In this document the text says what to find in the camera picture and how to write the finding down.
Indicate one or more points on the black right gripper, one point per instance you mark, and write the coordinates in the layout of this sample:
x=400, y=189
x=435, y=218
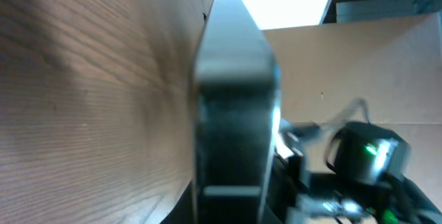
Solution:
x=295, y=193

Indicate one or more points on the Galaxy S25 Ultra smartphone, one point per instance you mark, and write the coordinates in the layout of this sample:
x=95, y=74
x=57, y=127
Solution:
x=234, y=100

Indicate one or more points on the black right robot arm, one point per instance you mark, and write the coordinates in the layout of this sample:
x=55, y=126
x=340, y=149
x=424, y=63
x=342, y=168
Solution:
x=365, y=178

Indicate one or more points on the brown cardboard panel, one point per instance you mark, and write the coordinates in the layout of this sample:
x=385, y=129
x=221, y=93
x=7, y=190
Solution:
x=394, y=64

